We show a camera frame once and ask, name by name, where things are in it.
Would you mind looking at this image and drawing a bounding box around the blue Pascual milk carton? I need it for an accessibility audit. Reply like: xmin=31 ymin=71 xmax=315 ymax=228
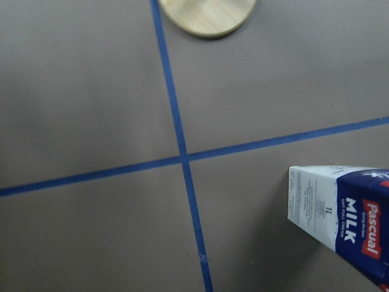
xmin=287 ymin=165 xmax=388 ymax=291

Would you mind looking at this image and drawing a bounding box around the wooden mug tree stand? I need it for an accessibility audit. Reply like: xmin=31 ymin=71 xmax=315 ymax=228
xmin=158 ymin=0 xmax=257 ymax=38

